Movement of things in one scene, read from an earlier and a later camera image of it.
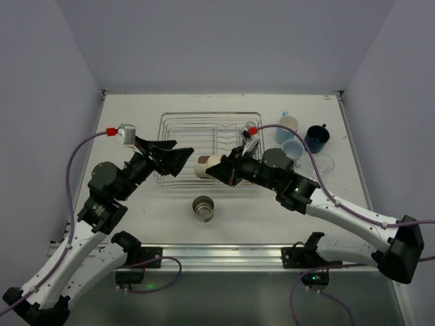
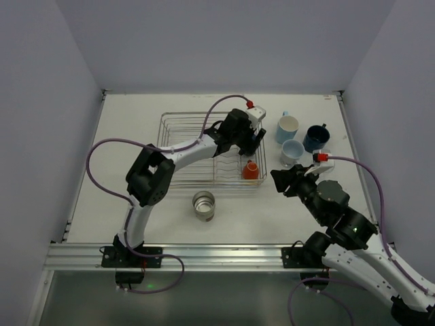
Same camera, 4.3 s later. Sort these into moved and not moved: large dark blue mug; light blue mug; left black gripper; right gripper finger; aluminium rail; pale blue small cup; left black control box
Moved: right gripper finger; left black gripper
Not moved: pale blue small cup; aluminium rail; light blue mug; left black control box; large dark blue mug
